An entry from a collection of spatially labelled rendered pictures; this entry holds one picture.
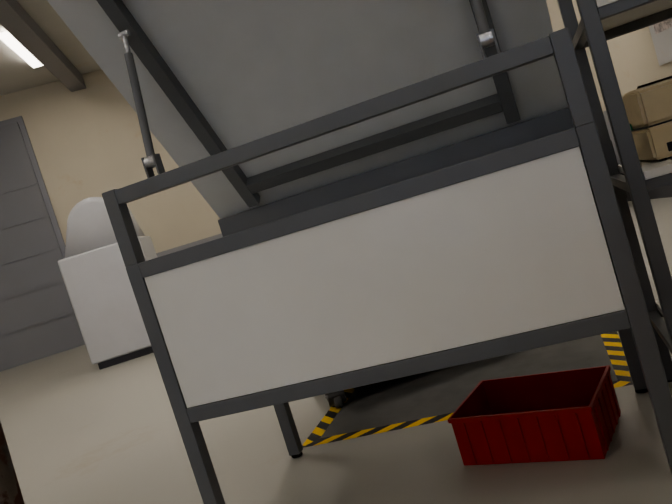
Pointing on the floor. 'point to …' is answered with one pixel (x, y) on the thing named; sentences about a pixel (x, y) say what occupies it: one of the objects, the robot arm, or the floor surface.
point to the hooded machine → (103, 285)
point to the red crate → (538, 418)
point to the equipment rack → (620, 176)
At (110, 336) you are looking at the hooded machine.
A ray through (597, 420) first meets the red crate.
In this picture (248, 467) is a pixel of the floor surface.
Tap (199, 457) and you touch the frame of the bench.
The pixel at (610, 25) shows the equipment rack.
